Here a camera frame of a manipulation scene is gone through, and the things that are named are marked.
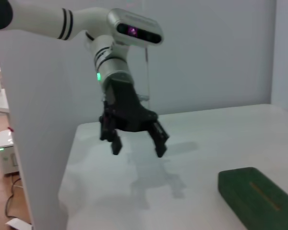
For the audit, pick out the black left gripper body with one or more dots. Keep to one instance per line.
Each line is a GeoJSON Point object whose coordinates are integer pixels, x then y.
{"type": "Point", "coordinates": [129, 110]}

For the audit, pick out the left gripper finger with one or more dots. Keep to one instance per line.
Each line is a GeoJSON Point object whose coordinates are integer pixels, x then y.
{"type": "Point", "coordinates": [116, 146]}
{"type": "Point", "coordinates": [161, 143]}

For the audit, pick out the green glasses case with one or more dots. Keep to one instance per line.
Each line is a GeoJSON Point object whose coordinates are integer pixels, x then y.
{"type": "Point", "coordinates": [254, 191]}

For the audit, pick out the white device with green light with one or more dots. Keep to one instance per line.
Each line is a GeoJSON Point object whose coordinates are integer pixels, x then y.
{"type": "Point", "coordinates": [4, 163]}

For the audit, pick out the white paper sheet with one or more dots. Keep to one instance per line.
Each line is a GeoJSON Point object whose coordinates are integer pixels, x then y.
{"type": "Point", "coordinates": [19, 225]}

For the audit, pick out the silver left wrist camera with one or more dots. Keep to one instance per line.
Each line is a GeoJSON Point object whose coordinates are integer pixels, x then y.
{"type": "Point", "coordinates": [134, 26]}

